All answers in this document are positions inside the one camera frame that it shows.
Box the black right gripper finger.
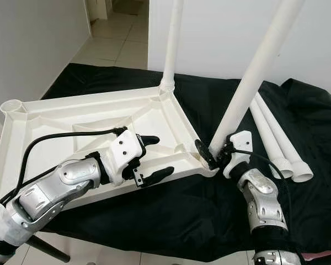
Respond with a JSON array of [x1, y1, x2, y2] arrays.
[[195, 139, 213, 169]]

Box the white plastic table leg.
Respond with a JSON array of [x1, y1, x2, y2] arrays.
[[210, 0, 306, 154], [248, 97, 297, 178], [159, 0, 184, 92], [257, 91, 314, 183]]

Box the white plastic table top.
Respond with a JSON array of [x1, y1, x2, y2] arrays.
[[0, 82, 218, 243]]

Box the black table cloth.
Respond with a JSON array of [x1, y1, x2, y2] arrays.
[[25, 62, 331, 260]]

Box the black metal table leg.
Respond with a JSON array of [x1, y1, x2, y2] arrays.
[[29, 237, 71, 263]]

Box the pink stool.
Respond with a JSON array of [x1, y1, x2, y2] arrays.
[[301, 251, 331, 261]]

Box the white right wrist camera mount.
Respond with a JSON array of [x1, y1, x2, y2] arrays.
[[222, 131, 253, 178]]

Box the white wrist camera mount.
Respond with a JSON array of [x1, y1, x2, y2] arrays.
[[222, 131, 253, 178], [108, 131, 147, 186]]

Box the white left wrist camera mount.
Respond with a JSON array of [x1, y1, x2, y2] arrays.
[[108, 131, 147, 186]]

